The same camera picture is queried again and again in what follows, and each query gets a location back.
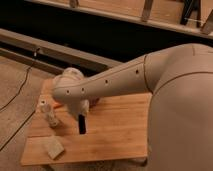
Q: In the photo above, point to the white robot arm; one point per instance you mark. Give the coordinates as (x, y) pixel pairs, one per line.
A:
(180, 115)

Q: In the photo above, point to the white plastic bottle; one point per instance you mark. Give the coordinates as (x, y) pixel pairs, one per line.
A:
(49, 115)

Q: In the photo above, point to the black eraser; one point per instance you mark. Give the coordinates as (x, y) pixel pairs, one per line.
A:
(82, 124)

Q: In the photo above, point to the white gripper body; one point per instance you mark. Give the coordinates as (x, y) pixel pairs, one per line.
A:
(79, 107)

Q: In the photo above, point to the orange marker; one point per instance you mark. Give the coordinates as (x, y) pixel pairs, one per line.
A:
(57, 105)

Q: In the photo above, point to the dark red bowl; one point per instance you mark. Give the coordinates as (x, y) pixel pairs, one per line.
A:
(93, 102)

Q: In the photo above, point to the white sponge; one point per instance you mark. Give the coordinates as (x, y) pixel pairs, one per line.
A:
(53, 147)

